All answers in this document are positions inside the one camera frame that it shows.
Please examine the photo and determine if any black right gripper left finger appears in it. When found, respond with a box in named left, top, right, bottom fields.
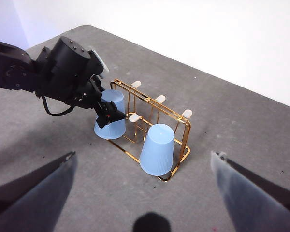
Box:
left=0, top=151, right=77, bottom=232

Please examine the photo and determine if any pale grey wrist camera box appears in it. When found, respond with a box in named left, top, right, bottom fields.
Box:
left=88, top=48, right=111, bottom=79

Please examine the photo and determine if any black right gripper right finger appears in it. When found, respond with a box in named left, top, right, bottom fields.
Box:
left=211, top=151, right=290, bottom=232

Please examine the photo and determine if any blue ribbed plastic cup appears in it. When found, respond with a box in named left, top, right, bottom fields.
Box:
left=93, top=89, right=127, bottom=140
left=139, top=123, right=175, bottom=176

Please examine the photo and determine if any gold wire cup rack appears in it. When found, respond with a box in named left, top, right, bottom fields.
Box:
left=110, top=78, right=193, bottom=183

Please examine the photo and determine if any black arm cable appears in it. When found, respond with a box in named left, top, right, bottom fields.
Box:
left=42, top=95, right=75, bottom=116

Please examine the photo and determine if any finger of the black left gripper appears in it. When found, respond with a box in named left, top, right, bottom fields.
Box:
left=96, top=101, right=128, bottom=129

